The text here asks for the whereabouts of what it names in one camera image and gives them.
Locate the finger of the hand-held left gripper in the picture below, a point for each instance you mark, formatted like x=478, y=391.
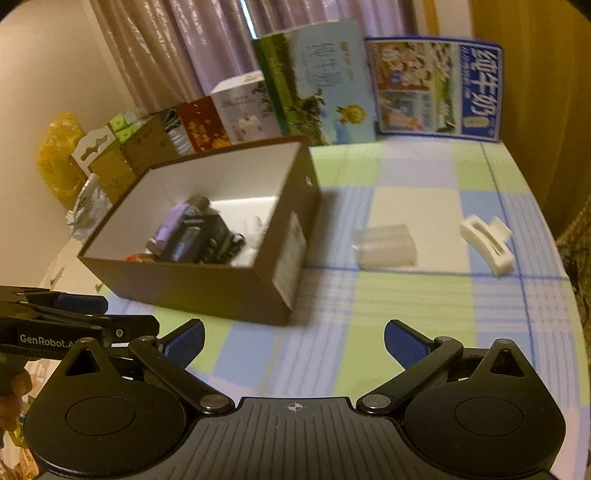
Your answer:
x=83, y=304
x=134, y=325

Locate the red gold print box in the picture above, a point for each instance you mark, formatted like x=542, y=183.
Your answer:
x=203, y=127

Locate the purple box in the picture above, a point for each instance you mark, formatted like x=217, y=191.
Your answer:
x=168, y=226

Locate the pale purple curtain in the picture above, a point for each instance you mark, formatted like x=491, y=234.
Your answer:
x=184, y=46

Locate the small black item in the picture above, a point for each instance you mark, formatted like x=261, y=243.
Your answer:
x=236, y=241

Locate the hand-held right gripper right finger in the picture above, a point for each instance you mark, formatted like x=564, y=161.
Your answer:
x=406, y=344

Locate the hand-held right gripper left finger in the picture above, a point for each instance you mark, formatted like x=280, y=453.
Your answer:
x=184, y=344

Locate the blue milk carton box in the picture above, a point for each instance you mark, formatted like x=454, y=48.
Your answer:
x=415, y=87

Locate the clear plastic container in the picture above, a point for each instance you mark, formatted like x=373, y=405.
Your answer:
x=385, y=247

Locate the white hair claw clip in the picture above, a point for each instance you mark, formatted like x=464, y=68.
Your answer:
x=489, y=244

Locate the white cabinet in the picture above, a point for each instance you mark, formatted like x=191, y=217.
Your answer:
x=60, y=272

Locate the floral cloth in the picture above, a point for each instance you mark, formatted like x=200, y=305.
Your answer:
x=14, y=457

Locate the white floral print box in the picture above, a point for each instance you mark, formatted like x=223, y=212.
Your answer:
x=244, y=110

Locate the brown box white hang tab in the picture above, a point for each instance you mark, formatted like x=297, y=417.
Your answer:
x=99, y=161

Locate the green white small box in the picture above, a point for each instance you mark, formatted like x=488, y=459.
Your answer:
x=122, y=122

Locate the silvery plastic bag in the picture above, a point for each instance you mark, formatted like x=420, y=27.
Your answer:
x=87, y=207

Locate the red packet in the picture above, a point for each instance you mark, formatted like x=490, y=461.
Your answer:
x=138, y=257

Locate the person's left hand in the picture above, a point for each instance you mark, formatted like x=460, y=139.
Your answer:
x=13, y=406

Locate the black white patterned box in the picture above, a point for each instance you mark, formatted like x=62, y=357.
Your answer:
x=178, y=134

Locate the plain brown cardboard box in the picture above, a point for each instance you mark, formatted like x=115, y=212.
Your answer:
x=147, y=147

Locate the green light blue carton box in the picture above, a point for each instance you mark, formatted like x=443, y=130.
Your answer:
x=323, y=83

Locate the small black box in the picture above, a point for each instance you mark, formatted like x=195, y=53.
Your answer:
x=194, y=240

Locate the yellow plastic bag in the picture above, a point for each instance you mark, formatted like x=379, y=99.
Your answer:
x=60, y=152

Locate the dark mesh fabric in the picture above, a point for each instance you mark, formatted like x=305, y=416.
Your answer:
x=575, y=249

